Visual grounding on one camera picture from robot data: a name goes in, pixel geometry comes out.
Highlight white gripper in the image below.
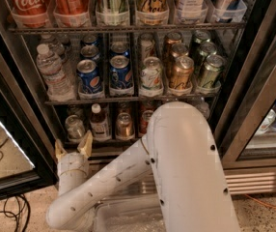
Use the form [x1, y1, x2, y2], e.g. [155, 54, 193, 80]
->
[55, 130, 93, 195]

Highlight middle green can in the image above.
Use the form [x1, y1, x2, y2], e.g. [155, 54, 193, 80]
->
[194, 42, 217, 74]

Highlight clear plastic bin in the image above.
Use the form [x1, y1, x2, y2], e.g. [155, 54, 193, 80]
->
[94, 194, 166, 232]

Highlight bottom red can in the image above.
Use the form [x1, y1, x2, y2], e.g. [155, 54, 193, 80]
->
[139, 110, 153, 135]

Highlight middle left Pepsi can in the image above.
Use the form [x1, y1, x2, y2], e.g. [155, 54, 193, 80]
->
[80, 45, 100, 63]

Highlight white labelled bottle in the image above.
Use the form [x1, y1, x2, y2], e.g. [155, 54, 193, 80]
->
[174, 0, 207, 24]

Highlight front clear water bottle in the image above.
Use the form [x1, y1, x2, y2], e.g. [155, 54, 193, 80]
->
[36, 43, 76, 102]

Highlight front green can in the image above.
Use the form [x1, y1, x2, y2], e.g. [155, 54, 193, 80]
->
[196, 54, 226, 94]

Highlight black fridge door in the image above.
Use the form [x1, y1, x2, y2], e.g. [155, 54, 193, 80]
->
[0, 7, 57, 201]

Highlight pepsi can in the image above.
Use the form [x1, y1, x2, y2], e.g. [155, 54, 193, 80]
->
[76, 59, 104, 99]
[80, 45, 100, 63]
[109, 42, 130, 58]
[109, 55, 134, 96]

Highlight bottom gold can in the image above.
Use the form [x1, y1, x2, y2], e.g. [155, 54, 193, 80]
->
[115, 112, 134, 140]

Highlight bottom right water bottle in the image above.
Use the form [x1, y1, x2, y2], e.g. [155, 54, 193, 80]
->
[195, 101, 210, 119]

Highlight black cables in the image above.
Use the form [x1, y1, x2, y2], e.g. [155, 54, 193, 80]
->
[0, 194, 32, 232]

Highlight front gold can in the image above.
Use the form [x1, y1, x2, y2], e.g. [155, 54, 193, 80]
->
[169, 56, 194, 95]

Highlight red Coca-Cola can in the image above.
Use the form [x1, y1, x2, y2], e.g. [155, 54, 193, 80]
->
[12, 0, 48, 28]

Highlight white green soda can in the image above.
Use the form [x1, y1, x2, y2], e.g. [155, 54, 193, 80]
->
[140, 56, 163, 97]

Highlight front left Pepsi can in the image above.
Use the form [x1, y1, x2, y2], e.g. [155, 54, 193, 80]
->
[76, 59, 104, 99]

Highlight middle gold can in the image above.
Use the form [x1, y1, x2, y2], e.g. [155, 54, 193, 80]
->
[166, 43, 188, 77]

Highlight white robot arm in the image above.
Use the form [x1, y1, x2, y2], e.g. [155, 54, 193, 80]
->
[46, 101, 240, 232]

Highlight middle right Pepsi can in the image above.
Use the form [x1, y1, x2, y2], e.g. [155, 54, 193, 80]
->
[109, 42, 130, 58]

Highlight silver green 7up can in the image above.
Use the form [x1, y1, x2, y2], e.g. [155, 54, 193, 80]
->
[65, 115, 86, 142]

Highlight green striped tall can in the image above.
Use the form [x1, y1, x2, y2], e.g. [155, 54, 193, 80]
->
[96, 0, 129, 26]

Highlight orange cable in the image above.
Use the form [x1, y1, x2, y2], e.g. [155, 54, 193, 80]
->
[244, 193, 276, 211]

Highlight front right Pepsi can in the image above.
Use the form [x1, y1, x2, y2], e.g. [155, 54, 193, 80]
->
[109, 55, 134, 96]

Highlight brown juice bottle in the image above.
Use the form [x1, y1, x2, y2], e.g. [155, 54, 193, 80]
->
[90, 103, 111, 141]

